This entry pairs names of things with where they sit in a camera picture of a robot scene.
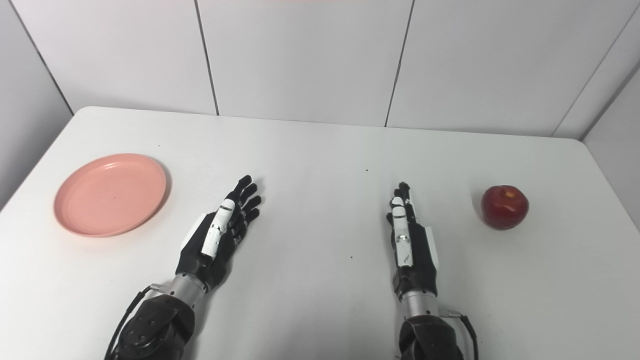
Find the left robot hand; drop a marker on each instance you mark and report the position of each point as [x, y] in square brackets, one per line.
[220, 250]

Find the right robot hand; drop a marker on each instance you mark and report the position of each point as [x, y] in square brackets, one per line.
[417, 260]

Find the pink plate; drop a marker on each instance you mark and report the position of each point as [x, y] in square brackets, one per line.
[110, 194]

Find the red apple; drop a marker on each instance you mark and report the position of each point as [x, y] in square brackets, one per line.
[504, 207]

